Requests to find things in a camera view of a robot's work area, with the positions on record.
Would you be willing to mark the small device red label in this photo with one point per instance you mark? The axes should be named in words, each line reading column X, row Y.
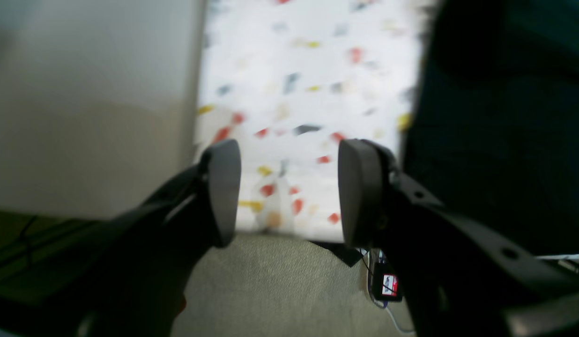
column 385, row 285

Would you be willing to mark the black printed t-shirt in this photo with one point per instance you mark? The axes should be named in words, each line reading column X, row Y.
column 495, row 134

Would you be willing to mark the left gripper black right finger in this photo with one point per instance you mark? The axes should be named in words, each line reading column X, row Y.
column 460, row 278

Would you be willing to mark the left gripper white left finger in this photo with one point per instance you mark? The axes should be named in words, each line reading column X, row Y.
column 123, row 277

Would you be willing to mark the terrazzo pattern tablecloth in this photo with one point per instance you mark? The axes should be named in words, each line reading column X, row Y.
column 290, row 79

